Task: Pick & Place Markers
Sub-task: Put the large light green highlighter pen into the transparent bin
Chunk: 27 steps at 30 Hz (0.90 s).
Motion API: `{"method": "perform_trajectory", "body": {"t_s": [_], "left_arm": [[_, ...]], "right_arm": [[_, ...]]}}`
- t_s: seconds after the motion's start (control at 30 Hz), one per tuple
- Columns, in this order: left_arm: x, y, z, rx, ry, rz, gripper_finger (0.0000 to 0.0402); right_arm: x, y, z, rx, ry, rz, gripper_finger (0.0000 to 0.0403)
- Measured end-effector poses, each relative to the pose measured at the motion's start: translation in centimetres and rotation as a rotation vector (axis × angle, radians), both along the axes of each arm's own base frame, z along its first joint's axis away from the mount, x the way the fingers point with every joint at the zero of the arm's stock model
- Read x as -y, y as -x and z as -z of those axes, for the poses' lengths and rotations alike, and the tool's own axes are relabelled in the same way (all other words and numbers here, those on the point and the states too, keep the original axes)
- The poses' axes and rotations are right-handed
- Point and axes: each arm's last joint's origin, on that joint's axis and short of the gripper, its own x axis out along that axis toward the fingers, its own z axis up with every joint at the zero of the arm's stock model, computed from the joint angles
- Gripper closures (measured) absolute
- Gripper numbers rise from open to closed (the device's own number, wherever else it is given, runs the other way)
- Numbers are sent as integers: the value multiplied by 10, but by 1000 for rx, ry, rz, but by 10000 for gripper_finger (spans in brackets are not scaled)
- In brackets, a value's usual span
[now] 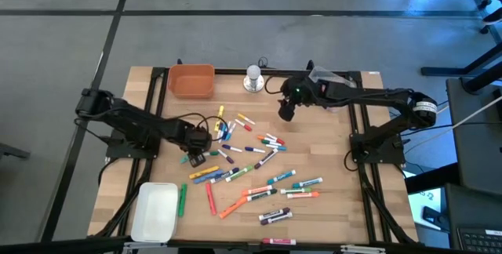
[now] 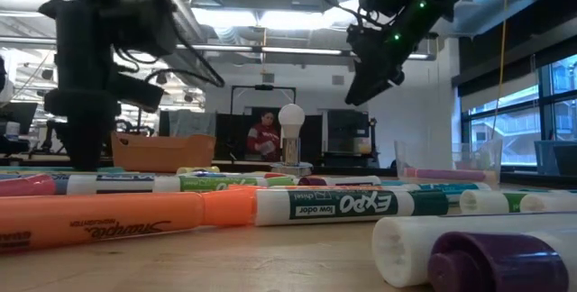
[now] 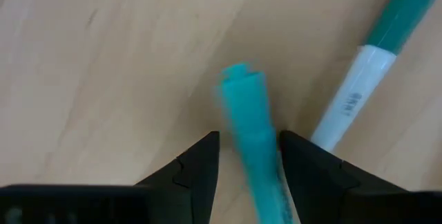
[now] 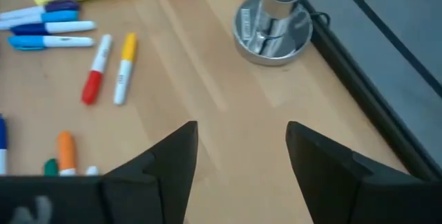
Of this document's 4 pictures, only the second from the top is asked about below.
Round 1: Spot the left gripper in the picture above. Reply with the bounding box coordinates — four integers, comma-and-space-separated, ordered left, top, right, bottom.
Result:
43, 0, 122, 172

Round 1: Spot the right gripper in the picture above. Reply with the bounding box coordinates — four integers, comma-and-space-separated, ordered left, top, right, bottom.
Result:
344, 15, 435, 107

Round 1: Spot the blue Expo marker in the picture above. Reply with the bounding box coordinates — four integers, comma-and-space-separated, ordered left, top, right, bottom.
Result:
52, 173, 157, 196

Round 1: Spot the pink highlighter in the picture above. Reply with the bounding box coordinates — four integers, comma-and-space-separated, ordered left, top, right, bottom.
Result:
0, 173, 58, 198

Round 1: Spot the orange Sharpie highlighter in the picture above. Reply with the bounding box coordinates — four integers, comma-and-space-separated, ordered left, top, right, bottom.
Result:
0, 187, 259, 254

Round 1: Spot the teal Expo marker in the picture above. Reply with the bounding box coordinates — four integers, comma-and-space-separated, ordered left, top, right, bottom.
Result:
380, 179, 423, 190
417, 181, 492, 196

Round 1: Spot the purple highlighter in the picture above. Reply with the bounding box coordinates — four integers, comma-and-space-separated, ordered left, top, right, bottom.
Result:
402, 167, 490, 183

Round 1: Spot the dark green Expo marker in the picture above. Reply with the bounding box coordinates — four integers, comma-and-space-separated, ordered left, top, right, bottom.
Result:
253, 187, 450, 227

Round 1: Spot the black computer monitor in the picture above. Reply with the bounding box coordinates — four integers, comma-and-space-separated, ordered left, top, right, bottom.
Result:
0, 101, 40, 136
325, 109, 371, 153

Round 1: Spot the orange plastic bin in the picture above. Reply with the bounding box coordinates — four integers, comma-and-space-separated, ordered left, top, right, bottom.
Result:
110, 132, 217, 174

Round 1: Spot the long ceiling light bar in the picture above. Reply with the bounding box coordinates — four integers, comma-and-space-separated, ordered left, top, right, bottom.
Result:
173, 41, 437, 62

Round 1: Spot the white bulb lamp metal base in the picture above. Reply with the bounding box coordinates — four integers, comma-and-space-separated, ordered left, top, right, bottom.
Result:
270, 103, 315, 177

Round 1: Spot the clear plastic container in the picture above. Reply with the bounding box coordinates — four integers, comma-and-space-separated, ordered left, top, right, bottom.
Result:
394, 138, 505, 186

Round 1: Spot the grey partition panel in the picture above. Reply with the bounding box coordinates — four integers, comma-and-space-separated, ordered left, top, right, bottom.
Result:
158, 109, 217, 138

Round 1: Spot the person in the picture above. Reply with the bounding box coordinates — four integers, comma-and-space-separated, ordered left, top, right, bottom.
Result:
246, 110, 284, 162

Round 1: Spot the blue cap mini marker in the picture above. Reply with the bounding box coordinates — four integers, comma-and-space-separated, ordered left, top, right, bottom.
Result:
187, 170, 253, 178

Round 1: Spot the black partition panel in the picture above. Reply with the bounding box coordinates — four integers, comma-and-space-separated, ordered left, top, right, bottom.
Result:
214, 106, 324, 163

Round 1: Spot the black metal frame rig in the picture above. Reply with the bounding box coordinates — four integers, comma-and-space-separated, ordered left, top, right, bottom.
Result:
114, 110, 146, 138
229, 84, 298, 115

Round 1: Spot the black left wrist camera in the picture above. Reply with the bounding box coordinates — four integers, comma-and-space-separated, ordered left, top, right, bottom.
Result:
106, 71, 166, 114

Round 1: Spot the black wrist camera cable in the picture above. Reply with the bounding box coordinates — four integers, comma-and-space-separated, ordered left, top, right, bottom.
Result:
112, 21, 226, 89

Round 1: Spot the yellow hanging cable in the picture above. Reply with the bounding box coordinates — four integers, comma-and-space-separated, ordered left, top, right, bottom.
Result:
490, 0, 509, 142

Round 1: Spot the dark window frame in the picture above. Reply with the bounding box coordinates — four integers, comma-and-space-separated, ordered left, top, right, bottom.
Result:
460, 52, 577, 169

